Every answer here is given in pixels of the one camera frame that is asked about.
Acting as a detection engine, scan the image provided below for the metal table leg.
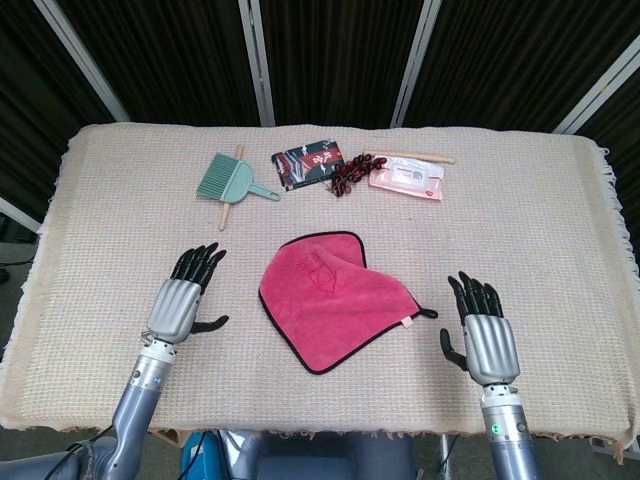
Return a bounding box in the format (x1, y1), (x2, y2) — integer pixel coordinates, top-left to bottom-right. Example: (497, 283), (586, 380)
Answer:
(439, 433), (454, 480)

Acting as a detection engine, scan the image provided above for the dark printed card box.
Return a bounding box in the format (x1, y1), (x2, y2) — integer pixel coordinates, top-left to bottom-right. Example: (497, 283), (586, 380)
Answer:
(270, 139), (347, 193)

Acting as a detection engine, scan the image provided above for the slender wooden stick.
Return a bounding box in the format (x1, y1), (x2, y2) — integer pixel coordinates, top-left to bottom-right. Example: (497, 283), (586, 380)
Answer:
(362, 147), (457, 165)

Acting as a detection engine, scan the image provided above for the grey metal partition post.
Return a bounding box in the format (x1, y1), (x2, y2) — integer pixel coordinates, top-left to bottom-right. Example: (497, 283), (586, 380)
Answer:
(389, 0), (444, 127)
(237, 0), (277, 127)
(0, 196), (42, 235)
(33, 0), (131, 123)
(552, 43), (640, 135)

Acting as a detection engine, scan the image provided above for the beige woven tablecloth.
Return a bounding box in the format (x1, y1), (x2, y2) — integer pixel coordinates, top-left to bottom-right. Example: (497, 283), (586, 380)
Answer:
(0, 122), (632, 459)

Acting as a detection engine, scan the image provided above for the green plastic hand brush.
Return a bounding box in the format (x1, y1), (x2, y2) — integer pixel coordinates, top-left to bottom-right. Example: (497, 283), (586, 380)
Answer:
(194, 152), (282, 205)

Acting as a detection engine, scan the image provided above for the dark red grape bunch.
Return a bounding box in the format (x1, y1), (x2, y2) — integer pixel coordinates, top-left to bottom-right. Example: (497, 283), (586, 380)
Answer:
(322, 153), (389, 199)

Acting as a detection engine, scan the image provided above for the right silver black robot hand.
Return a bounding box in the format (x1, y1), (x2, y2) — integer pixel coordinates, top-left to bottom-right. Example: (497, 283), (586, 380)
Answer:
(439, 271), (521, 387)

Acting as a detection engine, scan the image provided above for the blue plastic cover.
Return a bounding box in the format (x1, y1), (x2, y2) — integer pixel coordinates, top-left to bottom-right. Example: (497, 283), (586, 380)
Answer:
(180, 430), (224, 480)

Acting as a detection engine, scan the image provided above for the thick wooden stick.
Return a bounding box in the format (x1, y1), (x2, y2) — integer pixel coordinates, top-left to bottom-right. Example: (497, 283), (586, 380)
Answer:
(217, 144), (246, 232)

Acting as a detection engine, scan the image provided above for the grey-blue robot torso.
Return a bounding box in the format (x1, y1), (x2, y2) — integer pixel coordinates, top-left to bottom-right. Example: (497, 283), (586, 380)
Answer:
(219, 430), (419, 480)

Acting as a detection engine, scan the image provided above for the dark ribbed partition panel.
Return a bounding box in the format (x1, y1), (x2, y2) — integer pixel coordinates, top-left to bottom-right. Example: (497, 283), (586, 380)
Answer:
(54, 0), (261, 126)
(259, 0), (431, 127)
(0, 0), (116, 221)
(404, 0), (640, 132)
(574, 84), (640, 281)

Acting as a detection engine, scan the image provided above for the pink microfiber cloth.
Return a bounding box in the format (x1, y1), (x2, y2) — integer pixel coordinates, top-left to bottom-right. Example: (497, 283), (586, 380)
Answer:
(257, 230), (440, 376)

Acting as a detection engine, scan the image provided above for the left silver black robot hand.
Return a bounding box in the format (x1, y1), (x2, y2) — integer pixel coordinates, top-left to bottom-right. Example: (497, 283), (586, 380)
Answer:
(144, 242), (230, 346)

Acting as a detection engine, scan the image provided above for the pink wet wipes pack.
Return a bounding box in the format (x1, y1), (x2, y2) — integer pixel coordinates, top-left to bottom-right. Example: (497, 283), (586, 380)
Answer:
(368, 154), (446, 203)

